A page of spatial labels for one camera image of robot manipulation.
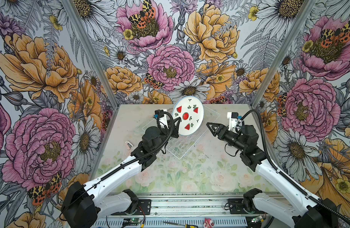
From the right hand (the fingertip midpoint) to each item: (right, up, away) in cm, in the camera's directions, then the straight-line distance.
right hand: (208, 129), depth 73 cm
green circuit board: (-36, -45, -2) cm, 58 cm away
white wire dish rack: (-13, -12, +18) cm, 26 cm away
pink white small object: (-1, -43, -6) cm, 43 cm away
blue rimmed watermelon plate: (-9, +10, +1) cm, 14 cm away
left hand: (-14, +4, -1) cm, 15 cm away
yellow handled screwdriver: (-11, -46, -4) cm, 47 cm away
